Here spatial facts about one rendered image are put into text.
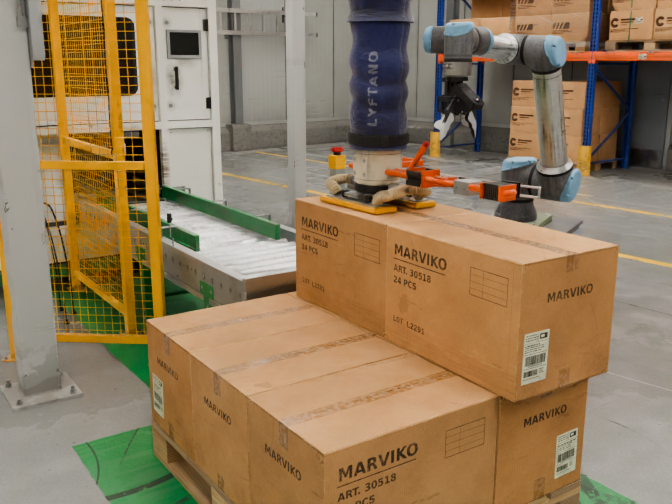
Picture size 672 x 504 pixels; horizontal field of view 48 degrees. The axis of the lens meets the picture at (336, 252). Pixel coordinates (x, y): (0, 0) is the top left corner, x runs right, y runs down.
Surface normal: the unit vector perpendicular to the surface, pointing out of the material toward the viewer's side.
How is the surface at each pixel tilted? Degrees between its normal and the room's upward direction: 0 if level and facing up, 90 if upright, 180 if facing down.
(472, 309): 90
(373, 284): 90
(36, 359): 90
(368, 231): 90
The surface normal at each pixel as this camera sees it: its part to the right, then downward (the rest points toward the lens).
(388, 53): 0.29, 0.02
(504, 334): -0.84, 0.13
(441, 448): 0.56, 0.20
